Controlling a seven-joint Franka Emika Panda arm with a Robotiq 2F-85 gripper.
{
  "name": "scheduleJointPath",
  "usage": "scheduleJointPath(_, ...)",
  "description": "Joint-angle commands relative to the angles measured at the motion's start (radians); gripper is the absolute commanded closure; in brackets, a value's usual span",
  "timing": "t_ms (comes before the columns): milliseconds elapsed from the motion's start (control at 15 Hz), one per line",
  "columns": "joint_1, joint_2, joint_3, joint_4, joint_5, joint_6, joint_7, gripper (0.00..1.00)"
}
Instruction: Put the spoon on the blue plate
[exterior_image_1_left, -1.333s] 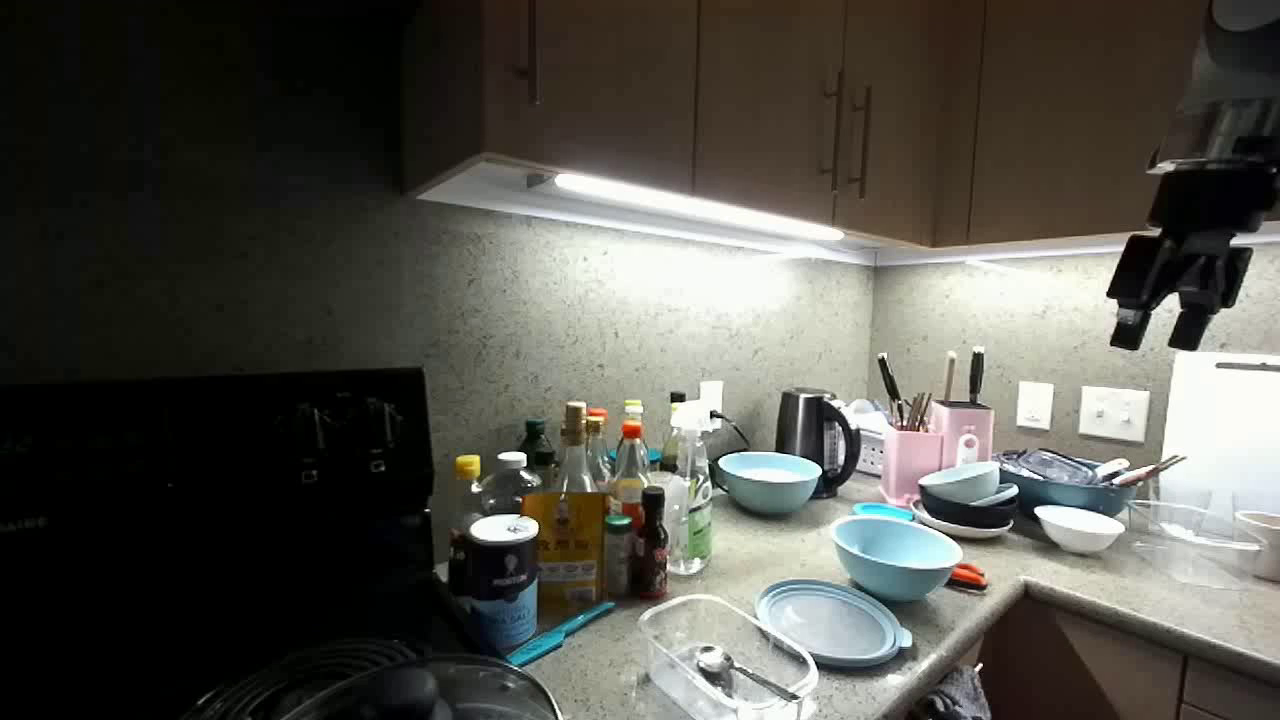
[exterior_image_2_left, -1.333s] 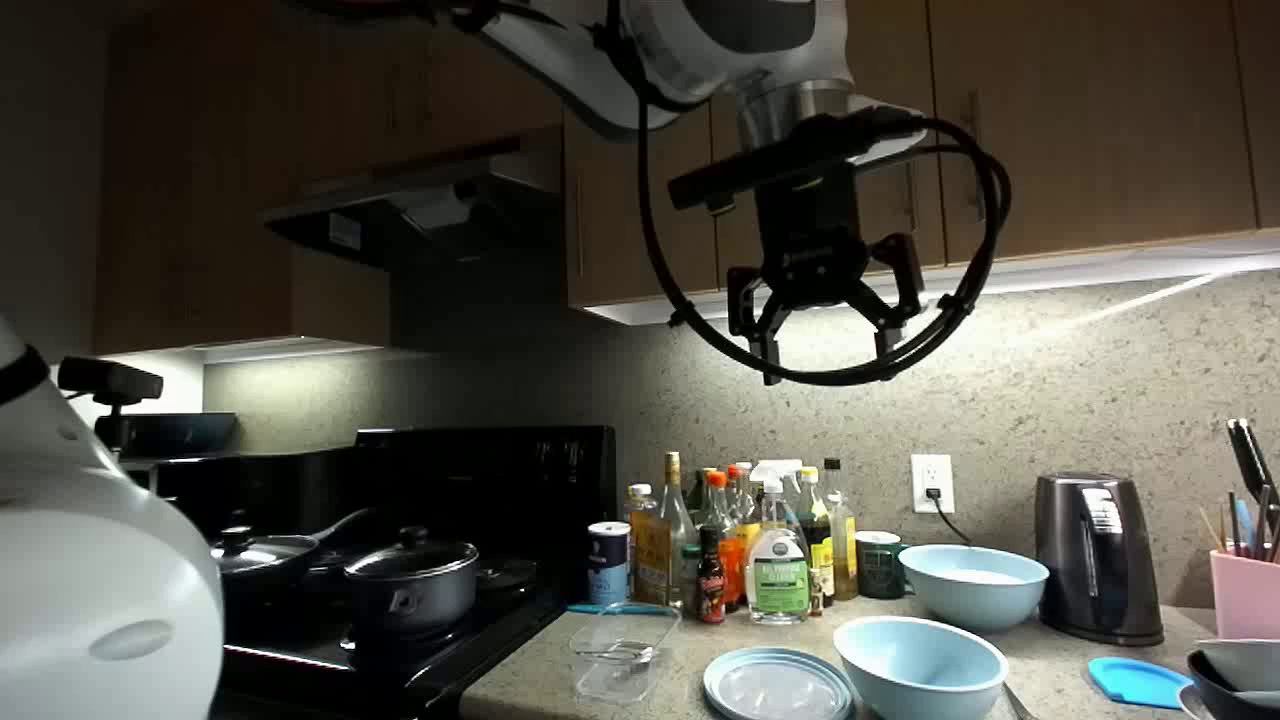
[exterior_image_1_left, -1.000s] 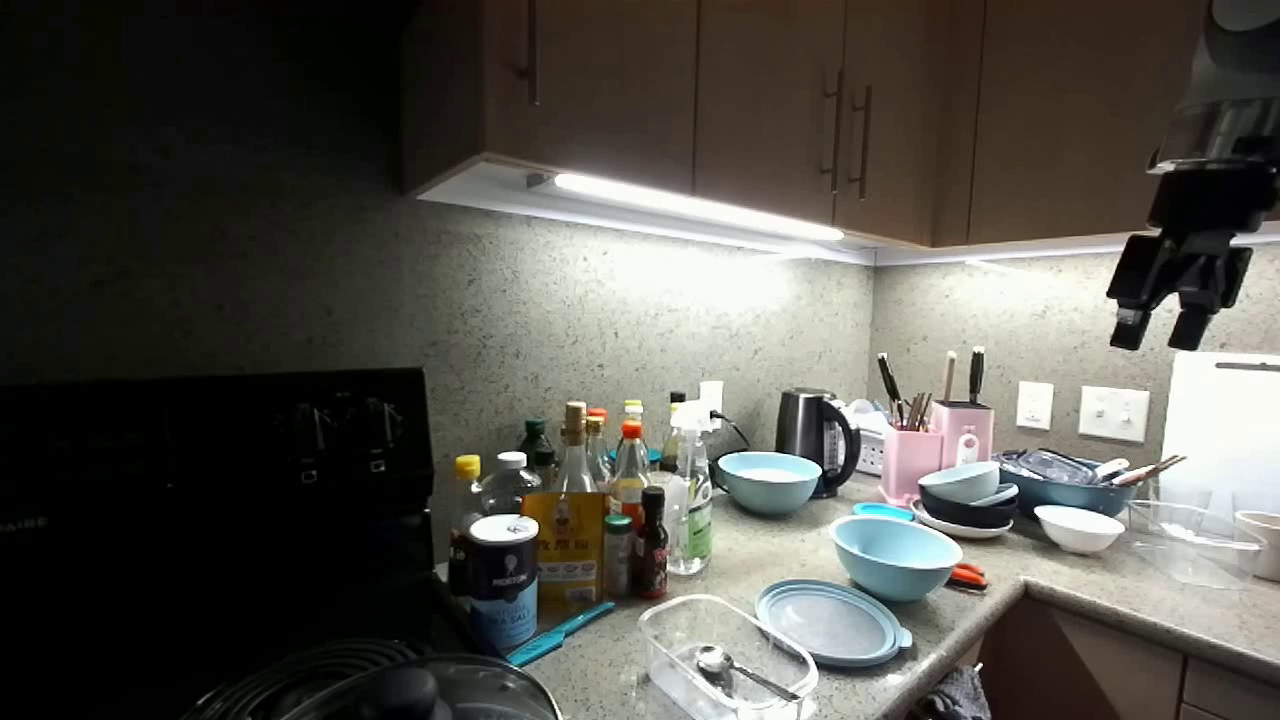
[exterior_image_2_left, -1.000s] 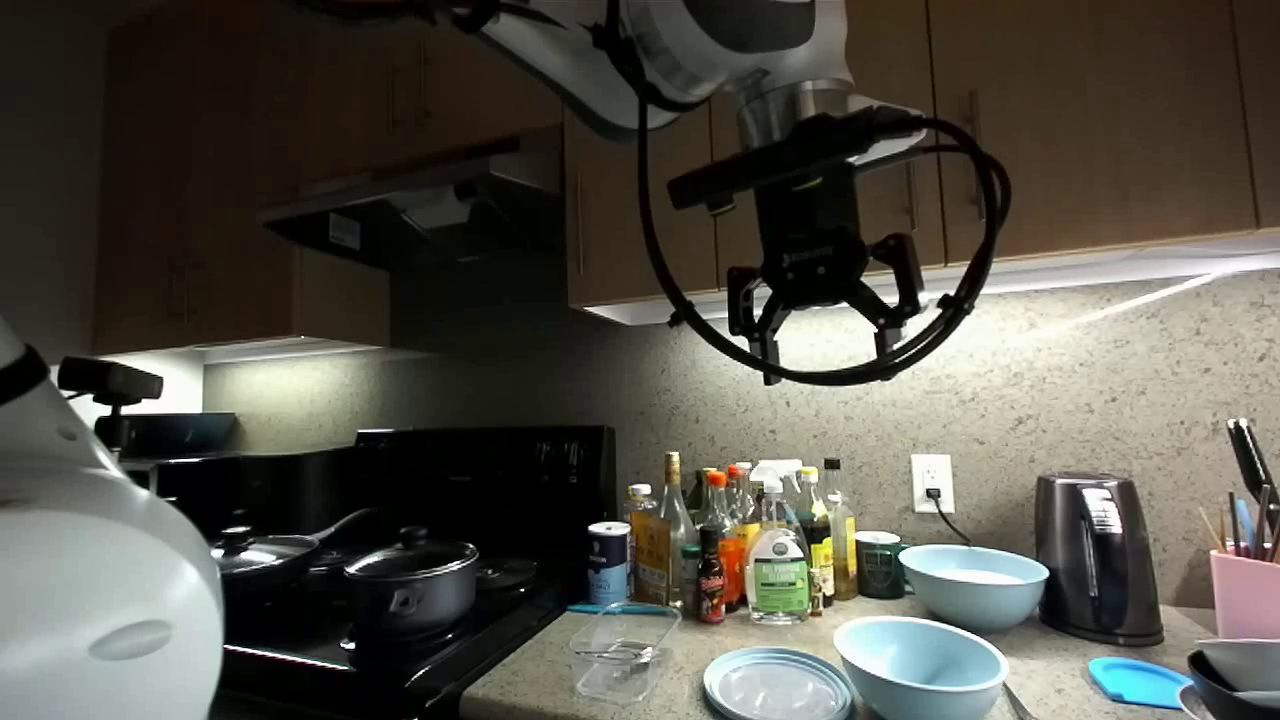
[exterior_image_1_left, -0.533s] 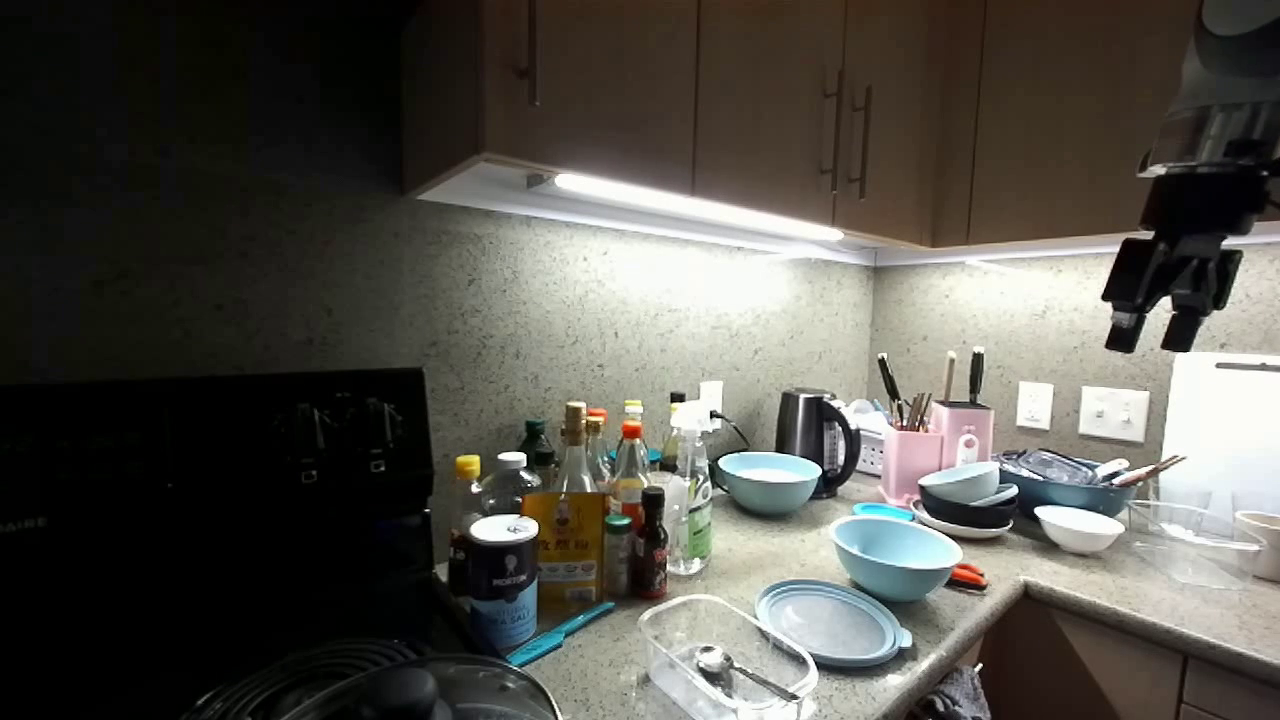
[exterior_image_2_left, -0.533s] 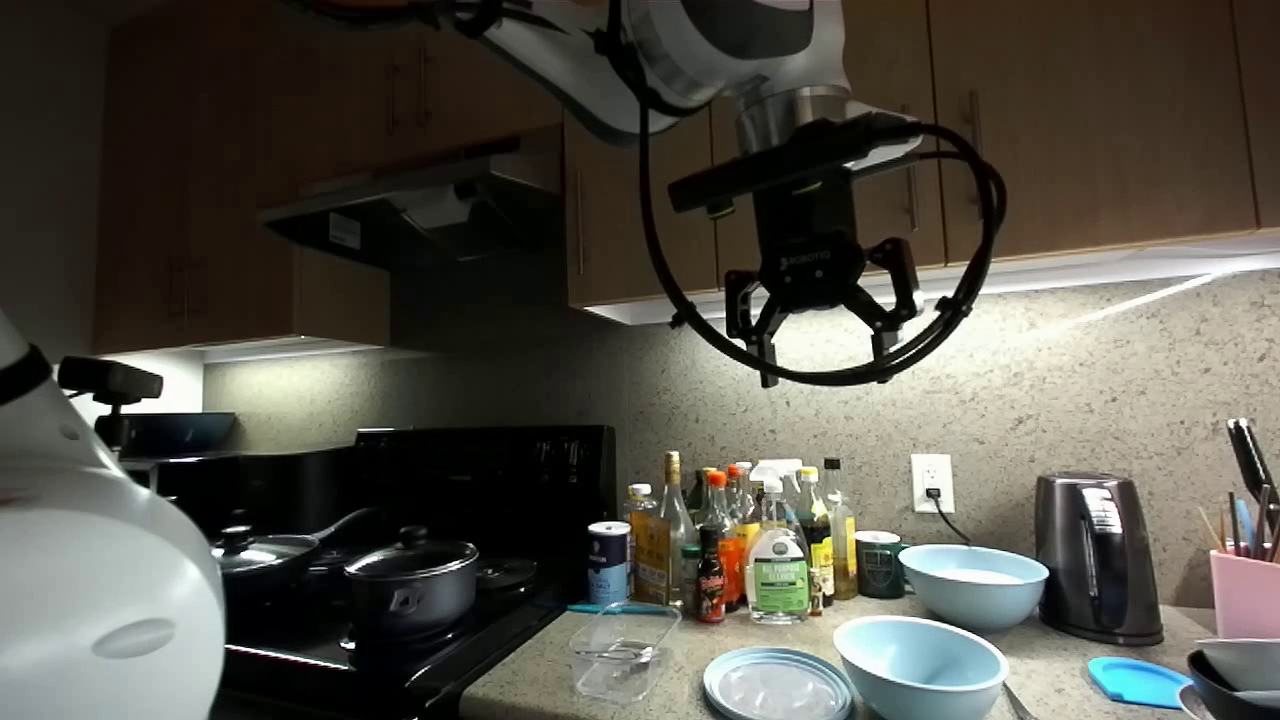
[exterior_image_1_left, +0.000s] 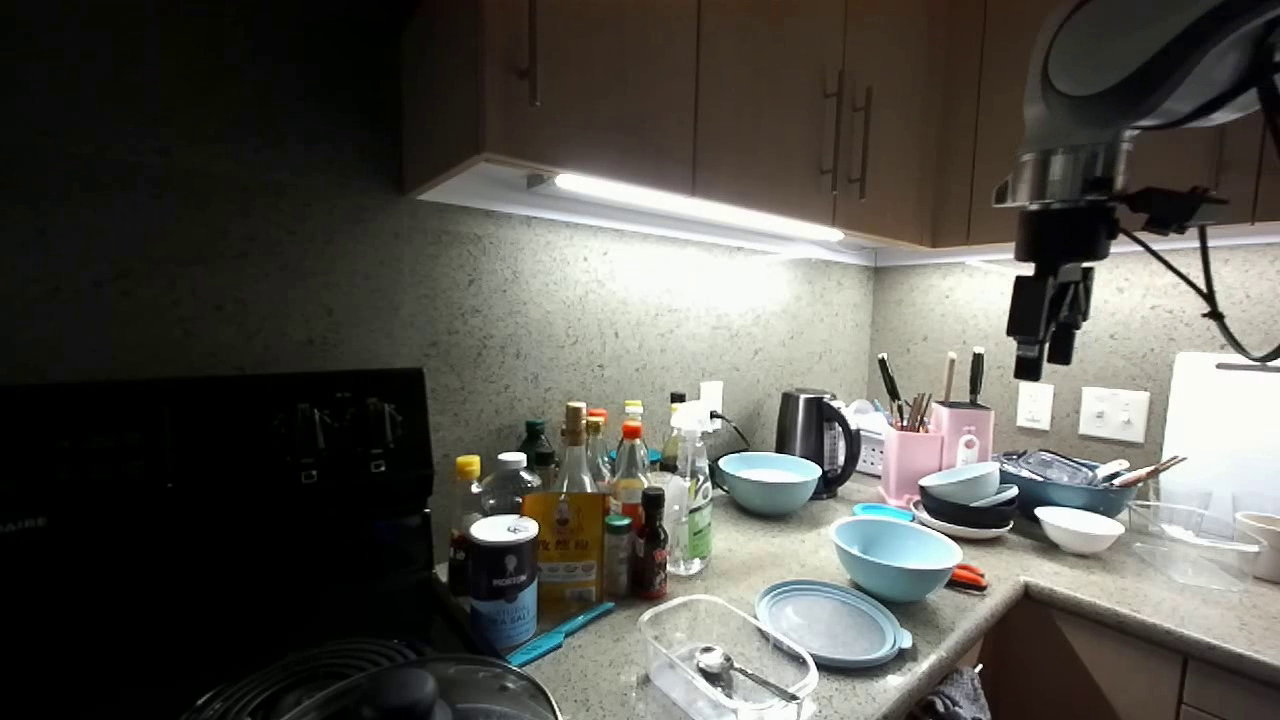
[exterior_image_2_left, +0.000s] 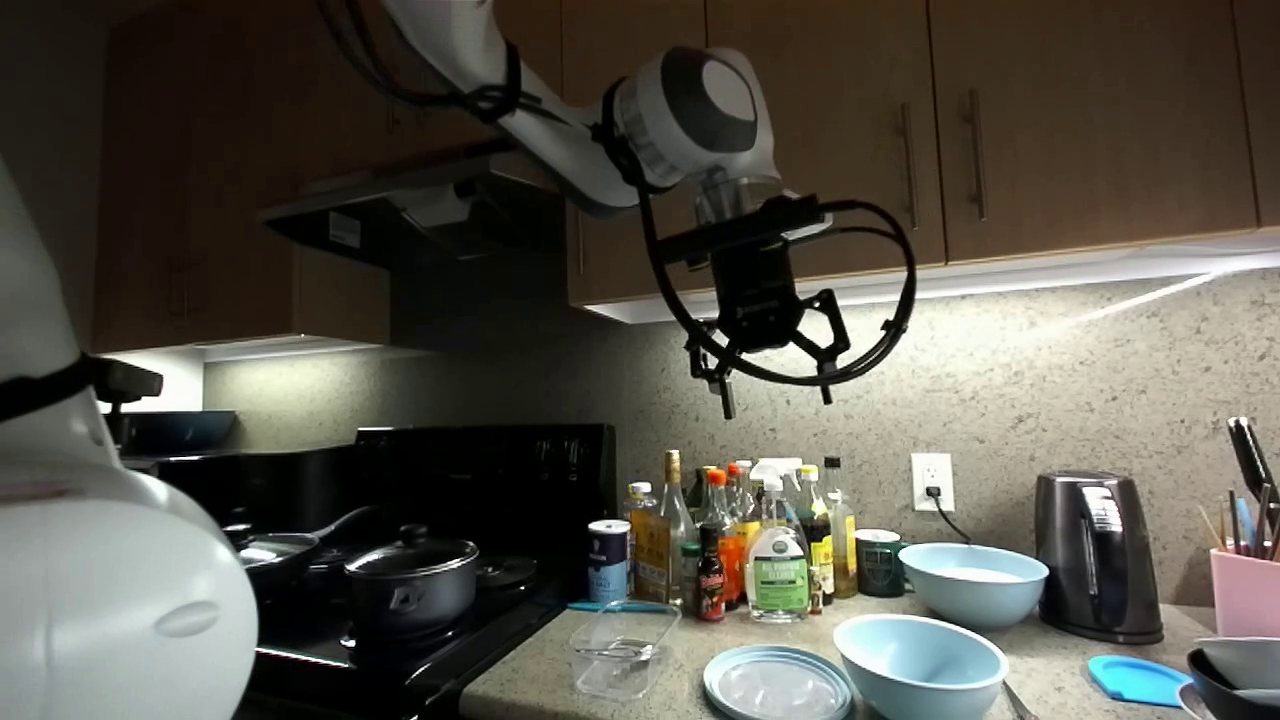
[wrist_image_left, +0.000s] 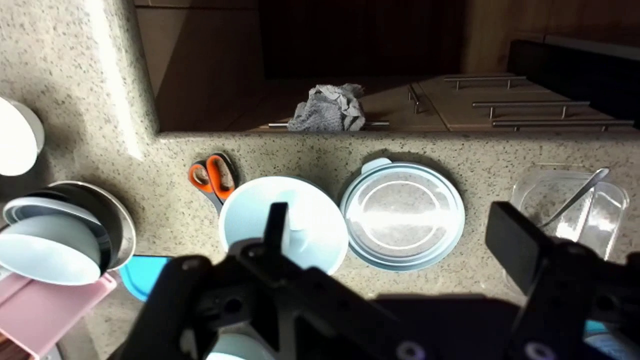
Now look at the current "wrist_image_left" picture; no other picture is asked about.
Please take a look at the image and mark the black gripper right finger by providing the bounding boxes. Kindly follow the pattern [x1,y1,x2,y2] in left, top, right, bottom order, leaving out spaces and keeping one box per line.
[483,200,640,360]

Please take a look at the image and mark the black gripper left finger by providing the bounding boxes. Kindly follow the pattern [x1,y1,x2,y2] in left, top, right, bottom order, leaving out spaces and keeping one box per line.
[107,200,427,360]

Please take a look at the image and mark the clear glass rectangular container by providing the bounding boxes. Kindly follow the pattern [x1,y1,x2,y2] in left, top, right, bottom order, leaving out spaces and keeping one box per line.
[508,166,631,264]

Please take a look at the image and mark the turquoise flat dish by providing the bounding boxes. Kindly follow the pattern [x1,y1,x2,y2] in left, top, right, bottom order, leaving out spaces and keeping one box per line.
[117,254,172,305]

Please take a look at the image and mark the large light blue bowl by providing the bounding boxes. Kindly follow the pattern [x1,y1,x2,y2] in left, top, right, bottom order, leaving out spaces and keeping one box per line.
[217,175,351,276]

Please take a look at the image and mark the dark stacked bowl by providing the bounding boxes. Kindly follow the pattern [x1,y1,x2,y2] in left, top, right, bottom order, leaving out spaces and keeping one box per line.
[37,179,139,274]

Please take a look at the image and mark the pink utensil holder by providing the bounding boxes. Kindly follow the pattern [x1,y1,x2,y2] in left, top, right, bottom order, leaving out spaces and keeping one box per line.
[0,270,119,360]

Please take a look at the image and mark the pale blue stacked bowl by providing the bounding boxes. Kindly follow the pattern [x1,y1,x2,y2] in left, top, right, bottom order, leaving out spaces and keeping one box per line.
[0,197,111,289]

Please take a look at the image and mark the grey crumpled cloth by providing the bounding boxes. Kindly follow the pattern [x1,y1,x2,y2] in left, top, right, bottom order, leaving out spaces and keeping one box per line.
[286,83,367,134]

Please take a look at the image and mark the wooden lower cabinet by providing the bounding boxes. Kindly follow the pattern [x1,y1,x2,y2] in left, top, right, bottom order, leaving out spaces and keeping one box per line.
[131,0,640,134]

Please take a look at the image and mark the small white bowl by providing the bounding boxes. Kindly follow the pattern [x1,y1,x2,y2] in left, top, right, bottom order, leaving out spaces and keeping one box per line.
[0,97,45,181]

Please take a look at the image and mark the orange handled scissors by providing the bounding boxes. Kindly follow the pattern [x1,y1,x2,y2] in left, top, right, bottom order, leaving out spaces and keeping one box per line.
[186,153,239,207]

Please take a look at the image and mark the long metal drawer handle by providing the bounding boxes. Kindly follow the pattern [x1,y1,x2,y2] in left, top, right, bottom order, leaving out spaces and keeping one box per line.
[489,116,635,133]

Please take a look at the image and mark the medium metal drawer handle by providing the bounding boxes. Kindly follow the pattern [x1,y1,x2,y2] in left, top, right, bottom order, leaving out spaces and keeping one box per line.
[469,98,594,123]

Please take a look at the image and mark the short metal drawer handle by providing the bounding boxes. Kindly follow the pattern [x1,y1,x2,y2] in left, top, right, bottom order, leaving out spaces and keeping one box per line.
[454,77,529,92]

